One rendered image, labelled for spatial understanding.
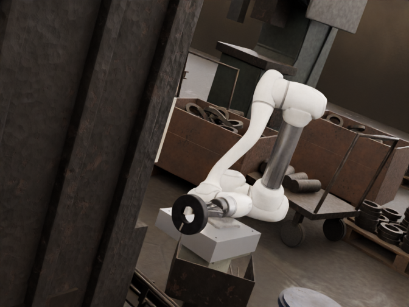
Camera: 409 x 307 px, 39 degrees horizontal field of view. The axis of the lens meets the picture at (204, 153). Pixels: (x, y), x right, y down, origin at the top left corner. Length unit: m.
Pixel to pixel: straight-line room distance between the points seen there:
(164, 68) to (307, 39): 6.03
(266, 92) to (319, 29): 4.91
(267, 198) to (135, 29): 1.72
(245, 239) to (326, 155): 2.86
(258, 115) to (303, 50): 4.80
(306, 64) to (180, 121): 3.23
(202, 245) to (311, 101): 0.84
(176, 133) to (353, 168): 1.86
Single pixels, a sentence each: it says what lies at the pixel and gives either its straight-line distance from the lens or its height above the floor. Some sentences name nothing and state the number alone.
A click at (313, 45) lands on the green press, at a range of 7.47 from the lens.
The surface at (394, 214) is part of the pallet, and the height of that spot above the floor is 0.24.
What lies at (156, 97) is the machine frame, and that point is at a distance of 1.37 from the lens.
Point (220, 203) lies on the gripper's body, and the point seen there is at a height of 0.76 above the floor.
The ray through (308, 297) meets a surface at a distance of 2.63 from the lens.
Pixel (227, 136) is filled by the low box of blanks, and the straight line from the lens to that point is 4.35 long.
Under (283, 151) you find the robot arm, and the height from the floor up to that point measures 0.94.
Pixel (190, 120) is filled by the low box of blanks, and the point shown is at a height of 0.57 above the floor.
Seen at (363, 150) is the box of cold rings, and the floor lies 0.62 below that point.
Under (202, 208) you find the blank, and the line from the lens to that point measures 2.15.
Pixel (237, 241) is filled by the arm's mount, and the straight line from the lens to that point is 2.87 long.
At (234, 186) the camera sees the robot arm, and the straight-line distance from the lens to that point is 2.88.
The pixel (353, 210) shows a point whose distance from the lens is 4.60.
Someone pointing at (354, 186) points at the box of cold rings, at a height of 0.27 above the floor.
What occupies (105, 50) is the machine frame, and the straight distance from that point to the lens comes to 1.21.
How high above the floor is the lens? 1.51
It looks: 15 degrees down
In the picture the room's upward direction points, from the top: 18 degrees clockwise
